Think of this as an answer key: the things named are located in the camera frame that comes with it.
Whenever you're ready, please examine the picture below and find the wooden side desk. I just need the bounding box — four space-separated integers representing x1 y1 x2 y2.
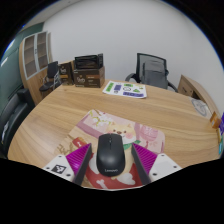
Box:
177 74 221 118

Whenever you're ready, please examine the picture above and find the black mesh office chair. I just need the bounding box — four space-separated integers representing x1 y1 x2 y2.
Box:
124 52 179 93

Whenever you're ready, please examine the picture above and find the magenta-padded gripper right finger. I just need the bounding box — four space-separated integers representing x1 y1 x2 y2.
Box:
130 143 183 186

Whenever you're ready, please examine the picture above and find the wooden shelf unit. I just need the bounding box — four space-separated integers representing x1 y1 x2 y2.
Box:
18 30 53 106

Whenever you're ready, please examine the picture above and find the large dark brown carton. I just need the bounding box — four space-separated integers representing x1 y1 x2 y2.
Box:
72 65 106 89

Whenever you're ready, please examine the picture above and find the black computer mouse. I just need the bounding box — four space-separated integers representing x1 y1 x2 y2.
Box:
95 133 127 178

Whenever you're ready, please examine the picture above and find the small brown carton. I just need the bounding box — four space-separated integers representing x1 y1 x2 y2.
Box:
58 61 75 86

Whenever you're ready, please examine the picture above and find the white sticker sheet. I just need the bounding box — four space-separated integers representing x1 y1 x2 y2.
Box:
101 80 148 100

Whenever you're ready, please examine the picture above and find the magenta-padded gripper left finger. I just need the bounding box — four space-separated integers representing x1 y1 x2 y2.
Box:
42 142 94 186

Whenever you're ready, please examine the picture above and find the grey backpack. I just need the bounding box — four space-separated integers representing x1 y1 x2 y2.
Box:
141 59 169 90

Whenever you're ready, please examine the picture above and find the small black chair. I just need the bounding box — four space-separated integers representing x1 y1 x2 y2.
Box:
38 60 62 93

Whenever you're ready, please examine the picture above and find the cartoon dog print mouse pad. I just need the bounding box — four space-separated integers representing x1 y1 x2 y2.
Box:
54 108 167 191

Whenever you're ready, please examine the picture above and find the black box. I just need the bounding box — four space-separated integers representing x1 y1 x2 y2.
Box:
73 53 104 70

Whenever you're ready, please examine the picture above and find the black leather armchair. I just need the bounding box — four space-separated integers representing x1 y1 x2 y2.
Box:
0 88 36 158

